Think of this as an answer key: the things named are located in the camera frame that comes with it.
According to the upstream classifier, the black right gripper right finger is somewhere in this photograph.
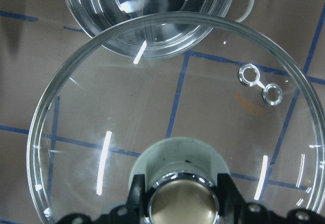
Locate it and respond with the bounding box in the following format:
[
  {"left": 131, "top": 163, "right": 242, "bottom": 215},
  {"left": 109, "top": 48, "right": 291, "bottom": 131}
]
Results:
[{"left": 216, "top": 173, "right": 246, "bottom": 223}]

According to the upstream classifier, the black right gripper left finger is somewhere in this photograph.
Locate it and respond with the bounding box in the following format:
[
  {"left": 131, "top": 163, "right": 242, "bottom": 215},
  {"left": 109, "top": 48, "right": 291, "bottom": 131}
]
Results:
[{"left": 126, "top": 174, "right": 147, "bottom": 223}]

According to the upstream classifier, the glass pot lid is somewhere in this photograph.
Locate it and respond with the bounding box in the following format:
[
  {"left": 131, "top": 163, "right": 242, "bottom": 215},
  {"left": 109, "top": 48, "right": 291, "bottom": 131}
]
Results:
[{"left": 27, "top": 12, "right": 324, "bottom": 223}]

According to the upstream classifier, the pale green cooking pot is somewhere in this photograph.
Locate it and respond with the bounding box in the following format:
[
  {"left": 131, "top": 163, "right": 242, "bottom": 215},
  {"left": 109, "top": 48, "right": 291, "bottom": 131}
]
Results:
[{"left": 59, "top": 0, "right": 255, "bottom": 59}]

